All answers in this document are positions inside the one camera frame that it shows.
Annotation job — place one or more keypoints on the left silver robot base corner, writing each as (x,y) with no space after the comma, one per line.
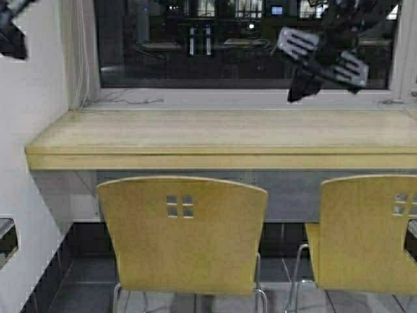
(9,239)

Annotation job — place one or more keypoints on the long wooden counter table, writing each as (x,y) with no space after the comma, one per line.
(227,140)

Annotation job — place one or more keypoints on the yellow wooden chair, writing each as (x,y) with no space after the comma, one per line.
(182,234)
(359,241)

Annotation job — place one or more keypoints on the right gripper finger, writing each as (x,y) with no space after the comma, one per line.
(304,84)

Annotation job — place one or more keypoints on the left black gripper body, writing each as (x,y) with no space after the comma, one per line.
(12,38)

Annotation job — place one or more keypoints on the right silver robot base corner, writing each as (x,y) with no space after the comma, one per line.
(411,239)

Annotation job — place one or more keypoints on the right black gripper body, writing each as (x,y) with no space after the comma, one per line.
(315,54)

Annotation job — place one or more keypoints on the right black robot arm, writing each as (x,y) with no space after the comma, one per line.
(344,21)

